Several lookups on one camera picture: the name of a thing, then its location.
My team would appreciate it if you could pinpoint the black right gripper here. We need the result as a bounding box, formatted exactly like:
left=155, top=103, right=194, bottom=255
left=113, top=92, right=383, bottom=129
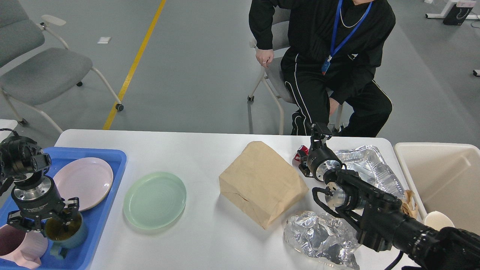
left=299, top=123, right=342, bottom=182

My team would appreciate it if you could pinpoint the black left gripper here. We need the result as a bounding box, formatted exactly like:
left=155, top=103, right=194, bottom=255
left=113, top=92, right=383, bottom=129
left=7, top=176, right=81, bottom=233

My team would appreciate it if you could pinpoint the teal mug yellow inside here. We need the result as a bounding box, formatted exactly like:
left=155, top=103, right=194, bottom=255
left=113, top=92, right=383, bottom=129
left=44, top=213, right=89, bottom=260

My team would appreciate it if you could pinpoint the green plate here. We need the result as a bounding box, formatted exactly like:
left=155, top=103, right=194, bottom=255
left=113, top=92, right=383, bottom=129
left=123, top=171, right=187, bottom=230

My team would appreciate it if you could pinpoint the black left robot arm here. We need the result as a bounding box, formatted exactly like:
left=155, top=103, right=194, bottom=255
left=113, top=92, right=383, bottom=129
left=0, top=131, right=79, bottom=233

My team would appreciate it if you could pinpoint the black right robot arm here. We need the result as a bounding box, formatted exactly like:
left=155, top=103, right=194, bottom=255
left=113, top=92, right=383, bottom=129
left=298, top=123, right=480, bottom=270

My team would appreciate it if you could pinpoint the red snack wrapper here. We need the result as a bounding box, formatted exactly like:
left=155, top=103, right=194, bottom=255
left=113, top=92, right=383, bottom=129
left=292, top=145, right=310, bottom=165

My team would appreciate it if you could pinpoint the pink mug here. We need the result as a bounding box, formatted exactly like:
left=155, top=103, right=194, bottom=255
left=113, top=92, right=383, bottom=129
left=0, top=224, right=48, bottom=270

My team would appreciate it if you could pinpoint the aluminium foil tray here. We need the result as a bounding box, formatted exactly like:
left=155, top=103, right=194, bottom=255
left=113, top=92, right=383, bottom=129
left=334, top=145, right=405, bottom=199

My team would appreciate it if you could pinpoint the pink plate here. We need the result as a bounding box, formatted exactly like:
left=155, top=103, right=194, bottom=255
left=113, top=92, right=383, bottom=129
left=53, top=157, right=114, bottom=212

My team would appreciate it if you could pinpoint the brown paper bag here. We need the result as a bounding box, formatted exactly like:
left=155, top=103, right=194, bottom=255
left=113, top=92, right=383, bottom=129
left=219, top=141, right=309, bottom=229

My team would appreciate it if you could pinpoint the seated person in black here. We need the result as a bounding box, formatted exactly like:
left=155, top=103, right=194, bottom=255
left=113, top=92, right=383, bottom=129
left=249, top=0, right=396, bottom=137

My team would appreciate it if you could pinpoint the white chair under person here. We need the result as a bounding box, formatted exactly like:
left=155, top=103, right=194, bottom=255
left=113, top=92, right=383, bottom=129
left=247, top=7, right=345, bottom=135

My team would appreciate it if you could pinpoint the crumpled aluminium foil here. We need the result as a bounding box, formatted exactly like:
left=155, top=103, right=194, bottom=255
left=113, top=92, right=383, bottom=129
left=283, top=211, right=360, bottom=270

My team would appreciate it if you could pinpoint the crumpled brown paper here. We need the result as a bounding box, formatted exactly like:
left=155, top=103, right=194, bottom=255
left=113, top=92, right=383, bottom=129
left=400, top=190, right=419, bottom=219

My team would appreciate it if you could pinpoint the beige plastic bin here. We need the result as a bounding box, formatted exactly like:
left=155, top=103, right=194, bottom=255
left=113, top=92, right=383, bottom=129
left=394, top=143, right=480, bottom=234

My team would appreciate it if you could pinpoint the white paper cup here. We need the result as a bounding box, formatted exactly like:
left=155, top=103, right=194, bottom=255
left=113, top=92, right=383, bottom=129
left=422, top=211, right=456, bottom=231

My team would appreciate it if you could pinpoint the grey office chair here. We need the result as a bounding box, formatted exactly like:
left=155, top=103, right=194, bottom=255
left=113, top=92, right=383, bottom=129
left=0, top=0, right=124, bottom=133

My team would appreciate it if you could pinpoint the white paper scrap on floor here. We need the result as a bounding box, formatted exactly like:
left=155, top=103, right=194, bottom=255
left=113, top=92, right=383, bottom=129
left=97, top=36, right=112, bottom=44

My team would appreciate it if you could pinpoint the black box on floor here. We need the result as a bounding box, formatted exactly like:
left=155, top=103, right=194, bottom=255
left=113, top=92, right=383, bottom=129
left=442, top=2, right=474, bottom=26

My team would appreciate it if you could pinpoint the blue lanyard badge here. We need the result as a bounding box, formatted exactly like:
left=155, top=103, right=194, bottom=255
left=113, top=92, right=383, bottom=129
left=321, top=0, right=373, bottom=75

